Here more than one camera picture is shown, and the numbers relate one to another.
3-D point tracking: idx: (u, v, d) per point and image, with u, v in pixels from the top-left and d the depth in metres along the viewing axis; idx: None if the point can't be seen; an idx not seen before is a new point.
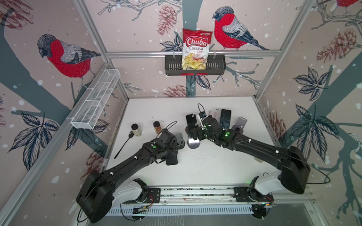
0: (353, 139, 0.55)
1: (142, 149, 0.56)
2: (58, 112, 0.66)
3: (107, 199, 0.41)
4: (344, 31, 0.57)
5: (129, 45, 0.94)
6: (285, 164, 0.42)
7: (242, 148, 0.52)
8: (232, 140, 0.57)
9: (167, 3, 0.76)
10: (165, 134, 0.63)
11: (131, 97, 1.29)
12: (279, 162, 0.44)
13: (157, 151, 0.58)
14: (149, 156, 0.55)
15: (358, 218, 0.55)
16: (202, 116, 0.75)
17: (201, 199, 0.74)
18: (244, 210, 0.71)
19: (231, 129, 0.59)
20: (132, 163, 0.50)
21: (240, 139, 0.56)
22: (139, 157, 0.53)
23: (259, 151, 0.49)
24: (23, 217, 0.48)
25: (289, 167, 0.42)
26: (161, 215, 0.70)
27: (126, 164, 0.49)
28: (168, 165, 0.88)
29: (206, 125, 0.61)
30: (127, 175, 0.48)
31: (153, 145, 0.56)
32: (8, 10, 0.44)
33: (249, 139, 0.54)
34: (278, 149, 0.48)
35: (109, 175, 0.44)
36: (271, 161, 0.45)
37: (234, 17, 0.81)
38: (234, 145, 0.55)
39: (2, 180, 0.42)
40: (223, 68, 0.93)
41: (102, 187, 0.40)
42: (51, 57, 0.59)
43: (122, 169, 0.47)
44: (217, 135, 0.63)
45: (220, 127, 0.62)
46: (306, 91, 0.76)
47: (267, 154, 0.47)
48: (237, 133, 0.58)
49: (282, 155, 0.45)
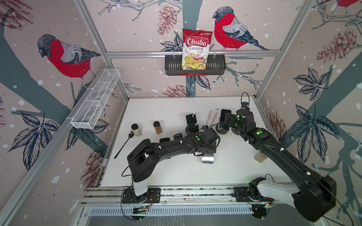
0: (353, 139, 0.55)
1: (188, 137, 0.58)
2: (58, 112, 0.66)
3: (150, 168, 0.44)
4: (344, 31, 0.57)
5: (129, 45, 0.94)
6: (312, 188, 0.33)
7: (269, 154, 0.49)
8: (262, 140, 0.54)
9: (167, 2, 0.76)
10: (211, 131, 0.62)
11: (131, 97, 1.29)
12: (304, 184, 0.40)
13: (199, 143, 0.58)
14: (193, 145, 0.56)
15: (358, 218, 0.55)
16: (243, 107, 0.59)
17: (201, 199, 0.74)
18: (244, 210, 0.71)
19: (265, 130, 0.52)
20: (177, 146, 0.52)
21: (271, 143, 0.52)
22: (184, 142, 0.55)
23: (286, 163, 0.46)
24: (23, 216, 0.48)
25: (314, 194, 0.38)
26: (161, 215, 0.70)
27: (172, 143, 0.52)
28: (203, 162, 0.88)
29: (240, 115, 0.58)
30: (170, 154, 0.50)
31: (198, 137, 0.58)
32: (8, 10, 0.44)
33: (281, 148, 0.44)
34: (310, 171, 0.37)
35: (157, 148, 0.48)
36: (293, 179, 0.43)
37: (234, 17, 0.81)
38: (261, 146, 0.52)
39: (2, 180, 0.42)
40: (223, 68, 0.93)
41: (150, 156, 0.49)
42: (51, 57, 0.59)
43: (168, 148, 0.50)
44: (247, 130, 0.60)
45: (255, 124, 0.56)
46: (305, 91, 0.76)
47: (295, 171, 0.43)
48: (270, 137, 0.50)
49: (312, 179, 0.41)
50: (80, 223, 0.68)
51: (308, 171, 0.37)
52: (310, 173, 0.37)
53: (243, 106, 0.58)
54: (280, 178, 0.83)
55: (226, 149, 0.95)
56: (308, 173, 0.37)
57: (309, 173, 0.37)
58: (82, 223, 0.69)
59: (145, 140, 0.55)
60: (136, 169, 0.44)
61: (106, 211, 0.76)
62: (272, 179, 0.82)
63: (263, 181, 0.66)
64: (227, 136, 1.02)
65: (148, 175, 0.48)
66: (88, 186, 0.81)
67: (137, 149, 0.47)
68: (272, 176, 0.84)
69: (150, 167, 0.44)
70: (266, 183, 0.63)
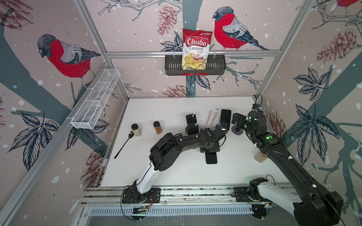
0: (353, 139, 0.55)
1: (201, 133, 0.67)
2: (58, 112, 0.66)
3: (173, 157, 0.50)
4: (344, 31, 0.57)
5: (129, 45, 0.94)
6: (315, 200, 0.38)
7: (276, 161, 0.49)
8: (270, 145, 0.53)
9: (167, 2, 0.76)
10: (218, 129, 0.73)
11: (131, 97, 1.29)
12: (308, 197, 0.39)
13: (210, 139, 0.66)
14: (206, 139, 0.64)
15: (358, 218, 0.55)
16: (255, 109, 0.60)
17: (201, 199, 0.74)
18: (244, 210, 0.71)
19: (275, 135, 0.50)
20: (195, 140, 0.60)
21: (279, 149, 0.51)
22: (200, 136, 0.64)
23: (292, 171, 0.45)
24: (24, 216, 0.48)
25: (316, 206, 0.37)
26: (161, 215, 0.70)
27: (191, 137, 0.60)
28: (208, 163, 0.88)
29: (251, 116, 0.58)
30: (189, 147, 0.58)
31: (209, 133, 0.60)
32: (8, 10, 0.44)
33: (289, 156, 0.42)
34: (317, 184, 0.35)
35: (179, 141, 0.55)
36: (297, 189, 0.42)
37: (233, 17, 0.81)
38: (269, 152, 0.51)
39: (2, 180, 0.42)
40: (223, 68, 0.93)
41: (174, 148, 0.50)
42: (51, 57, 0.59)
43: (189, 141, 0.58)
44: (257, 133, 0.58)
45: (266, 128, 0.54)
46: (305, 91, 0.76)
47: (300, 181, 0.42)
48: (280, 143, 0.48)
49: (316, 192, 0.40)
50: (80, 223, 0.68)
51: (314, 183, 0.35)
52: (316, 186, 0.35)
53: (256, 108, 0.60)
54: (280, 179, 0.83)
55: (226, 149, 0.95)
56: (313, 185, 0.42)
57: (316, 185, 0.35)
58: (82, 223, 0.69)
59: (168, 133, 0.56)
60: (161, 160, 0.52)
61: (106, 211, 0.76)
62: (273, 180, 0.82)
63: (264, 182, 0.66)
64: (228, 136, 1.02)
65: (170, 165, 0.54)
66: (88, 186, 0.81)
67: (161, 140, 0.54)
68: (272, 176, 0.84)
69: (175, 157, 0.51)
70: (267, 185, 0.63)
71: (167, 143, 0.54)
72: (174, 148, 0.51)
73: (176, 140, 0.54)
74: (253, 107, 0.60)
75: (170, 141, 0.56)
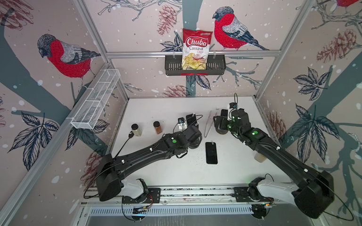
0: (353, 139, 0.55)
1: (160, 142, 0.51)
2: (58, 112, 0.66)
3: (115, 186, 0.41)
4: (344, 31, 0.57)
5: (129, 45, 0.94)
6: (311, 185, 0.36)
7: (266, 154, 0.50)
8: (258, 140, 0.54)
9: (167, 3, 0.76)
10: (190, 130, 0.55)
11: (131, 97, 1.29)
12: (303, 182, 0.40)
13: (175, 146, 0.52)
14: (167, 149, 0.50)
15: (358, 218, 0.55)
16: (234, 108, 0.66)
17: (201, 200, 0.74)
18: (244, 210, 0.71)
19: (260, 130, 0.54)
20: (144, 156, 0.46)
21: (267, 142, 0.52)
22: (155, 149, 0.49)
23: (283, 161, 0.46)
24: (23, 217, 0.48)
25: (314, 190, 0.38)
26: (161, 216, 0.70)
27: (140, 154, 0.46)
28: (208, 163, 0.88)
29: (235, 116, 0.58)
30: (138, 166, 0.45)
31: (174, 140, 0.54)
32: (8, 10, 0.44)
33: (277, 147, 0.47)
34: (308, 168, 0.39)
35: (120, 163, 0.43)
36: (293, 177, 0.43)
37: (234, 17, 0.81)
38: (259, 147, 0.52)
39: (2, 180, 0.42)
40: (223, 68, 0.93)
41: (110, 174, 0.40)
42: (51, 57, 0.59)
43: (134, 160, 0.44)
44: (243, 131, 0.60)
45: (250, 125, 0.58)
46: (305, 91, 0.76)
47: (293, 168, 0.44)
48: (266, 137, 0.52)
49: (310, 176, 0.41)
50: (80, 223, 0.68)
51: (305, 168, 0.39)
52: (308, 170, 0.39)
53: (234, 107, 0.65)
54: (280, 179, 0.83)
55: (226, 149, 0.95)
56: (305, 170, 0.43)
57: (307, 170, 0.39)
58: (82, 223, 0.69)
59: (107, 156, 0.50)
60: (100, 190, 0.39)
61: (106, 211, 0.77)
62: (272, 179, 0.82)
63: (262, 181, 0.66)
64: (227, 136, 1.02)
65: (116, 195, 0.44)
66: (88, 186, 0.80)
67: (99, 168, 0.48)
68: (272, 176, 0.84)
69: (111, 187, 0.40)
70: (266, 183, 0.63)
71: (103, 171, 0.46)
72: (110, 176, 0.39)
73: (114, 165, 0.42)
74: (232, 106, 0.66)
75: (107, 167, 0.46)
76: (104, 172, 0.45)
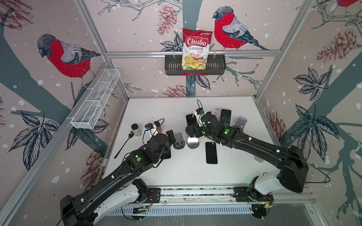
0: (353, 140, 0.55)
1: (123, 165, 0.48)
2: (58, 112, 0.66)
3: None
4: (344, 31, 0.57)
5: (129, 45, 0.94)
6: (286, 163, 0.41)
7: (243, 147, 0.51)
8: (232, 137, 0.56)
9: (167, 3, 0.76)
10: (154, 141, 0.51)
11: (131, 97, 1.29)
12: (280, 162, 0.43)
13: (141, 165, 0.49)
14: (131, 172, 0.47)
15: (358, 218, 0.55)
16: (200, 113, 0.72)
17: (201, 199, 0.74)
18: (244, 210, 0.71)
19: (231, 127, 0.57)
20: (105, 187, 0.44)
21: (240, 137, 0.55)
22: (117, 176, 0.46)
23: (258, 149, 0.49)
24: (23, 216, 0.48)
25: (291, 167, 0.41)
26: (161, 215, 0.70)
27: (100, 187, 0.44)
28: (208, 163, 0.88)
29: (205, 121, 0.59)
30: (102, 198, 0.44)
31: (138, 158, 0.51)
32: (8, 10, 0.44)
33: (249, 137, 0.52)
34: (279, 148, 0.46)
35: (79, 202, 0.41)
36: (271, 161, 0.45)
37: (234, 17, 0.81)
38: (234, 143, 0.53)
39: (2, 180, 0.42)
40: (223, 68, 0.93)
41: (69, 219, 0.38)
42: (51, 57, 0.59)
43: (95, 195, 0.42)
44: (216, 133, 0.62)
45: (220, 125, 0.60)
46: (305, 91, 0.76)
47: (268, 153, 0.46)
48: (238, 132, 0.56)
49: (282, 155, 0.45)
50: None
51: (277, 149, 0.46)
52: (279, 150, 0.46)
53: (200, 112, 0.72)
54: None
55: (226, 149, 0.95)
56: (277, 150, 0.46)
57: (279, 149, 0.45)
58: None
59: (67, 196, 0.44)
60: None
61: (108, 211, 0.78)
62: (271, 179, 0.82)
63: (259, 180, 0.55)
64: None
65: None
66: (87, 186, 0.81)
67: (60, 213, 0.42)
68: None
69: None
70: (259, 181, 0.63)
71: (64, 214, 0.43)
72: (69, 219, 0.38)
73: (74, 206, 0.40)
74: (198, 112, 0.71)
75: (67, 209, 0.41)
76: (65, 215, 0.43)
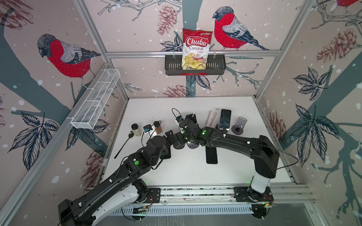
0: (353, 139, 0.55)
1: (121, 169, 0.49)
2: (58, 112, 0.66)
3: None
4: (344, 31, 0.57)
5: (129, 45, 0.94)
6: (256, 153, 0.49)
7: (219, 144, 0.54)
8: (209, 137, 0.59)
9: (167, 2, 0.76)
10: (151, 144, 0.51)
11: (131, 97, 1.29)
12: (251, 152, 0.46)
13: (139, 168, 0.49)
14: (128, 176, 0.47)
15: (358, 218, 0.55)
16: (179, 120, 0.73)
17: (201, 199, 0.74)
18: (244, 210, 0.71)
19: (207, 127, 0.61)
20: (103, 190, 0.44)
21: (216, 135, 0.59)
22: (115, 179, 0.46)
23: (233, 144, 0.52)
24: (23, 216, 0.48)
25: (260, 157, 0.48)
26: (161, 215, 0.70)
27: (98, 190, 0.44)
28: (208, 163, 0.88)
29: (182, 126, 0.62)
30: (101, 201, 0.44)
31: (136, 161, 0.51)
32: (8, 10, 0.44)
33: (224, 134, 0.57)
34: (249, 140, 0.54)
35: (77, 206, 0.41)
36: (245, 152, 0.48)
37: (234, 17, 0.81)
38: (212, 142, 0.56)
39: (2, 180, 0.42)
40: (223, 68, 0.93)
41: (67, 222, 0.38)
42: (51, 57, 0.59)
43: (93, 198, 0.43)
44: (194, 135, 0.65)
45: (197, 126, 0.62)
46: (305, 91, 0.76)
47: (241, 145, 0.50)
48: (213, 130, 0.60)
49: (252, 145, 0.48)
50: None
51: (248, 141, 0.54)
52: (250, 141, 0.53)
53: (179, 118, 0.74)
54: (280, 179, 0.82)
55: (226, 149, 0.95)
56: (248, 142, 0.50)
57: (249, 141, 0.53)
58: None
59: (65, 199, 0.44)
60: None
61: None
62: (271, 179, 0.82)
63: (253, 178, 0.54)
64: None
65: None
66: (88, 186, 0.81)
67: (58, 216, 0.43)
68: None
69: None
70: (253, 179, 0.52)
71: (62, 218, 0.43)
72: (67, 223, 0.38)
73: (72, 210, 0.40)
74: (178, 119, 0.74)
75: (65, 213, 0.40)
76: (64, 219, 0.43)
